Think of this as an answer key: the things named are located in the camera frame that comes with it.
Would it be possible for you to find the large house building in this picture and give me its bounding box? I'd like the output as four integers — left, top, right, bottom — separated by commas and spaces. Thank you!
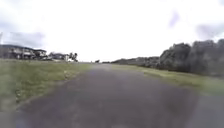
0, 44, 48, 61

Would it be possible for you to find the grey asphalt path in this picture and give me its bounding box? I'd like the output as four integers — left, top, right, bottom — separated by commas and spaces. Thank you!
0, 63, 224, 128

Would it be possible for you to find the row of trees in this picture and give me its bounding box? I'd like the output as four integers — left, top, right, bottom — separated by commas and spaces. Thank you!
111, 38, 224, 78

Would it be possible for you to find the grass field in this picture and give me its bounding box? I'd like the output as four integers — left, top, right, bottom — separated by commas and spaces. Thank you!
0, 58, 93, 113

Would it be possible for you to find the small house building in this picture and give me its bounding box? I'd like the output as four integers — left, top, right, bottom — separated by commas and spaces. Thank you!
48, 51, 72, 62

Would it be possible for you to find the grass verge strip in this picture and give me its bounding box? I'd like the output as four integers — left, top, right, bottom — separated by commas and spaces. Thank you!
111, 63, 224, 98

